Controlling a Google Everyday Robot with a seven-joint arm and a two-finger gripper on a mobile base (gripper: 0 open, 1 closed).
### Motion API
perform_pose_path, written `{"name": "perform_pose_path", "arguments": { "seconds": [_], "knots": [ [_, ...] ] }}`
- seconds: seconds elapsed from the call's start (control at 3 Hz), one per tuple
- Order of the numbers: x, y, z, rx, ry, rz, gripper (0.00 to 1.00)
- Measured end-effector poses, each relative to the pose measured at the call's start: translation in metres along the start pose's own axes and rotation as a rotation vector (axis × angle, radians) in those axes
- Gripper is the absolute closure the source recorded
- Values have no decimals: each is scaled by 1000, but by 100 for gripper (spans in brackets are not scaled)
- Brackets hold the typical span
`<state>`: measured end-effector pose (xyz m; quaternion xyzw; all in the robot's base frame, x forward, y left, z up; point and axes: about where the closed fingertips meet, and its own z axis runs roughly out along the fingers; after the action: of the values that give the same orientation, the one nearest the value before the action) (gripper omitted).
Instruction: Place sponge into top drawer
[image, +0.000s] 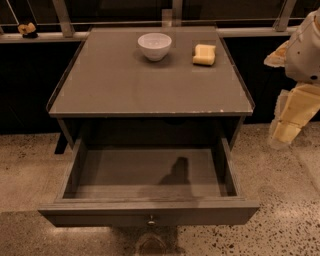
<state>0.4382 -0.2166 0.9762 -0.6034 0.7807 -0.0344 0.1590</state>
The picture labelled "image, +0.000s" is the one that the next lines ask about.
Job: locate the grey wooden side table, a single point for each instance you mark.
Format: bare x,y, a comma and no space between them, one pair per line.
112,78

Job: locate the white ceramic bowl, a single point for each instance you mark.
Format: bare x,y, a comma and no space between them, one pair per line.
154,46

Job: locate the small yellow black object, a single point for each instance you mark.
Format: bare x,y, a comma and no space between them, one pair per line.
28,30

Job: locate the round metal drawer knob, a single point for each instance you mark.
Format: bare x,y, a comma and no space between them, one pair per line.
151,221

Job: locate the metal railing frame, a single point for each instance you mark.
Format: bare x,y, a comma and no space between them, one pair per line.
232,18

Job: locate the yellow sponge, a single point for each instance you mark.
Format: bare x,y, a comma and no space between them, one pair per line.
204,54

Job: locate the grey open top drawer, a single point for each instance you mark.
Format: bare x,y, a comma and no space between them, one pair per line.
109,186

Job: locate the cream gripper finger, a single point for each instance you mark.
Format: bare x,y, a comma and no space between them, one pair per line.
278,57
294,109

